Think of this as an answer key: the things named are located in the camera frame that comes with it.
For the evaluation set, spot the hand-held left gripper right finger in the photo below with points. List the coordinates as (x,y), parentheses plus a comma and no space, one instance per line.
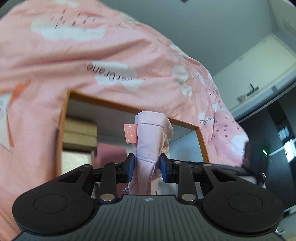
(164,169)

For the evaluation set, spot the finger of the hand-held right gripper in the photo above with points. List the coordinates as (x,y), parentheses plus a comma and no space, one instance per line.
(227,168)

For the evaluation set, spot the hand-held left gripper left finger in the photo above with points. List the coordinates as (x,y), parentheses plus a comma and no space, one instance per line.
(131,168)

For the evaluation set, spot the pink fabric pouch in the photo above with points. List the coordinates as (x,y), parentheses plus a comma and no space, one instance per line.
(148,143)

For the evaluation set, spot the dark illustrated card box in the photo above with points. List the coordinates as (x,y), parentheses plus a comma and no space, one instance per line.
(79,132)

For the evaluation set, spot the dark desk unit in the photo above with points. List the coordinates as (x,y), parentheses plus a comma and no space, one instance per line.
(279,129)

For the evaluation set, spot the black shelf ornament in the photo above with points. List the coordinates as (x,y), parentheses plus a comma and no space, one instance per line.
(252,90)

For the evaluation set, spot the pink cloud printed blanket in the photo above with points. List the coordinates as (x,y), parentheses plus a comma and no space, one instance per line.
(69,69)

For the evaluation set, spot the white wall cabinet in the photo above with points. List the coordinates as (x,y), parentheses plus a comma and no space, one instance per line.
(259,69)

